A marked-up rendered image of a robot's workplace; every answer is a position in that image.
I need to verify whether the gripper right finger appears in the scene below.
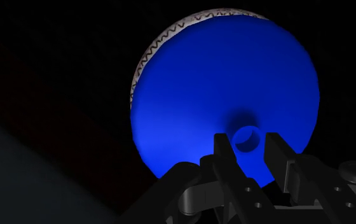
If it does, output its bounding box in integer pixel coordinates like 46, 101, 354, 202
264, 132, 356, 224

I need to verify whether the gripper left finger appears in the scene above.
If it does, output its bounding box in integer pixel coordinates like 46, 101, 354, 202
120, 132, 277, 224

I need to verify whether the blue funnel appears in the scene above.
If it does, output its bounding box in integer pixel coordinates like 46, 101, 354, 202
130, 14, 320, 188

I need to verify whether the white patterned plate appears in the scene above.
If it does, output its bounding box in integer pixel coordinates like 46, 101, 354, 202
129, 7, 270, 110

